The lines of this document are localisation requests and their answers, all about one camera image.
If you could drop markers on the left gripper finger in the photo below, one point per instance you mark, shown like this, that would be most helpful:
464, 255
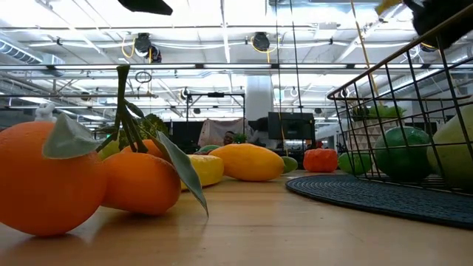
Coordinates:
148, 6

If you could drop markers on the bright green pear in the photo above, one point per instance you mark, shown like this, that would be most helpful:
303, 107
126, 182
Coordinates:
452, 151

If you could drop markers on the round glossy green fruit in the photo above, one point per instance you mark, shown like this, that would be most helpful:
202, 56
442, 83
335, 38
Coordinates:
403, 155

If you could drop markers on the green grape bunch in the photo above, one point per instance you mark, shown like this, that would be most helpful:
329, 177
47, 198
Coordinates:
109, 150

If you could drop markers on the small green lime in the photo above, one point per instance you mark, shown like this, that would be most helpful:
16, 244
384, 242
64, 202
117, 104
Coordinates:
351, 164

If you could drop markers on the yellow banana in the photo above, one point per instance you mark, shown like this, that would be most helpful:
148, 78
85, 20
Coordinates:
207, 170

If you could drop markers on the yellow orange mango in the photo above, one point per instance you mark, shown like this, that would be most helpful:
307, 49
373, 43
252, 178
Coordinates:
247, 162

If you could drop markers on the orange bell pepper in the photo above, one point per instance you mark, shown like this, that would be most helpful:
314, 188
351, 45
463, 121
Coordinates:
320, 160

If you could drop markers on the green cucumber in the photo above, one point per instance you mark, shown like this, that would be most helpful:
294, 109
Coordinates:
290, 164

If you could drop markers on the overhead light bar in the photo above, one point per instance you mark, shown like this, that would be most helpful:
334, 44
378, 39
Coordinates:
236, 66

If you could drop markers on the beige cloth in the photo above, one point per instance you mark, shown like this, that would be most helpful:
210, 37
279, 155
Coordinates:
214, 129

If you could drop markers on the succulent in white pot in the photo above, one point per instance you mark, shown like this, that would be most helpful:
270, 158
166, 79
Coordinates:
364, 136

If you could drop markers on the person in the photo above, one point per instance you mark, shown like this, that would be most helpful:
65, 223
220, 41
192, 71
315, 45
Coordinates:
229, 137

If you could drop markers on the small background plant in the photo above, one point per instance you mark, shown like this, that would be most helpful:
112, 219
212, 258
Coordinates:
241, 139

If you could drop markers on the black background monitor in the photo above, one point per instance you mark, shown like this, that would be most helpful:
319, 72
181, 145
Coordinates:
292, 125

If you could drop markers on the round dark blue mat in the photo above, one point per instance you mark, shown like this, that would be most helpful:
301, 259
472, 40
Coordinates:
369, 199

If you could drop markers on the tangerine sprig with leaves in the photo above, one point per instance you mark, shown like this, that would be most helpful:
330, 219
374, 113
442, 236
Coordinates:
44, 184

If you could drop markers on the black background frame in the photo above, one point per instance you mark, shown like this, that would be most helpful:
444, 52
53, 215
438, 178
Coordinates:
216, 95

